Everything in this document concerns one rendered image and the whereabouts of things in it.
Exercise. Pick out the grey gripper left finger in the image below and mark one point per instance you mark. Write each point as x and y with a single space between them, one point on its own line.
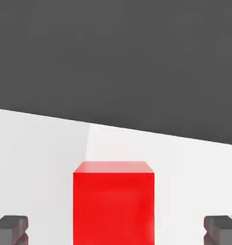
9 230

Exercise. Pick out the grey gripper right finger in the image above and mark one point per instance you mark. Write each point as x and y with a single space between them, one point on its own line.
222 231

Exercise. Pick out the small red cube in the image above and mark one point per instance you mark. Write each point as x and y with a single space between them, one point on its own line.
113 206

